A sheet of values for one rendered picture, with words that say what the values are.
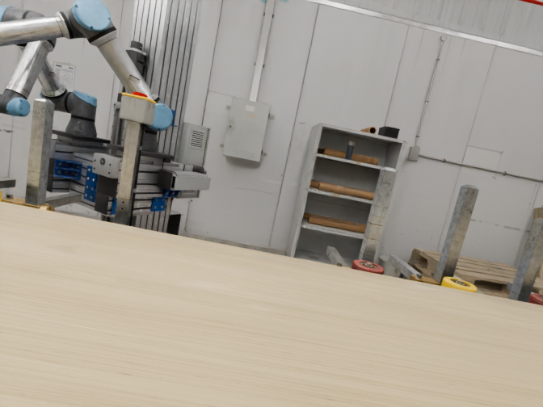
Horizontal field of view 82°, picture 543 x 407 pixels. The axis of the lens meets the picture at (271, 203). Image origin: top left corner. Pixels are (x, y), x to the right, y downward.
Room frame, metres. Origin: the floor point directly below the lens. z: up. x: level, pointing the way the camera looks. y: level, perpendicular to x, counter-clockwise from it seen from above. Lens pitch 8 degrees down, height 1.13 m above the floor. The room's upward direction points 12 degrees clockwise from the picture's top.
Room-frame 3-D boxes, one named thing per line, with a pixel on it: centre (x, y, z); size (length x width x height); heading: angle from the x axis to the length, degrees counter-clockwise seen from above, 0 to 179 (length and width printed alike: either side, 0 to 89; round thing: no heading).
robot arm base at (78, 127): (1.77, 1.12, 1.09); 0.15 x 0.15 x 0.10
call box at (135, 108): (0.91, 0.42, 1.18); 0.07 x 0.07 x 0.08; 2
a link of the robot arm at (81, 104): (1.77, 1.13, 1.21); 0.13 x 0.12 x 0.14; 92
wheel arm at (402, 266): (1.01, -0.52, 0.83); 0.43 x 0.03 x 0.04; 2
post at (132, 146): (0.91, 0.42, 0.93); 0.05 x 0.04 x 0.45; 92
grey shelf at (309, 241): (3.42, -0.74, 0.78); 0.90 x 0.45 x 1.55; 94
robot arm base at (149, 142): (1.55, 0.67, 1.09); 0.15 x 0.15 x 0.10
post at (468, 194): (0.95, -0.57, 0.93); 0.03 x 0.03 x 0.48; 2
